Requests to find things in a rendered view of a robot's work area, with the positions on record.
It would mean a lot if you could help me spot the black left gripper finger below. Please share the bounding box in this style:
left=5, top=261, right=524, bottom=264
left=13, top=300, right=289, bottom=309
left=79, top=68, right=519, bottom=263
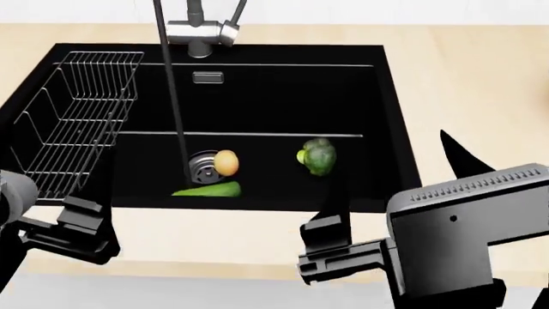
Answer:
left=57, top=149, right=115, bottom=227

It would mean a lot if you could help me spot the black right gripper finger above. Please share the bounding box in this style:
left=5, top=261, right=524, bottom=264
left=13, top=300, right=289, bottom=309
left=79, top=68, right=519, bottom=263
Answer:
left=439, top=129, right=497, bottom=181
left=299, top=179, right=354, bottom=258

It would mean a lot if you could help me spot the orange yellow apricot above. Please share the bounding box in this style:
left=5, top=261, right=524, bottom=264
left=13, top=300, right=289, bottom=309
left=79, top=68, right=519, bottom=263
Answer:
left=213, top=149, right=240, bottom=178

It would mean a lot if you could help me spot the silver sink drain strainer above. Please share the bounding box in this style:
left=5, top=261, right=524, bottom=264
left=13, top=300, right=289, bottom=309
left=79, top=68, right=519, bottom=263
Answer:
left=188, top=149, right=227, bottom=185

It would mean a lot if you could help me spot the black kitchen sink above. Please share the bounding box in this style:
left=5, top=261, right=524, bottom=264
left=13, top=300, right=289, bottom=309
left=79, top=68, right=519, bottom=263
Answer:
left=0, top=43, right=424, bottom=214

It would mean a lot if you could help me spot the silver sink overflow plate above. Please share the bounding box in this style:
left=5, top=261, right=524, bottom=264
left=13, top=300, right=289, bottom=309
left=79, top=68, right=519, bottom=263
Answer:
left=191, top=70, right=225, bottom=85

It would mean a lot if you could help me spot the silver sink faucet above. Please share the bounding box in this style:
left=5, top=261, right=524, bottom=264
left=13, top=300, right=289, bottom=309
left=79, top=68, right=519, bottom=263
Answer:
left=166, top=0, right=249, bottom=59

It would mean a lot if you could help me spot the green broccoli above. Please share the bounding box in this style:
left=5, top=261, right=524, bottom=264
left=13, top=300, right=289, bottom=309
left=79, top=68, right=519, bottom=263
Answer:
left=295, top=136, right=337, bottom=177

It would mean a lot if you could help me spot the green cucumber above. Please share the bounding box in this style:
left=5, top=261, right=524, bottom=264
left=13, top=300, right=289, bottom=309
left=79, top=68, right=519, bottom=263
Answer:
left=171, top=180, right=242, bottom=198

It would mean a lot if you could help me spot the metal wire dish rack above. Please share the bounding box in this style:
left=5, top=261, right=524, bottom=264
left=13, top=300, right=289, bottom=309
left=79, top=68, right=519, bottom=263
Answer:
left=12, top=51, right=145, bottom=201

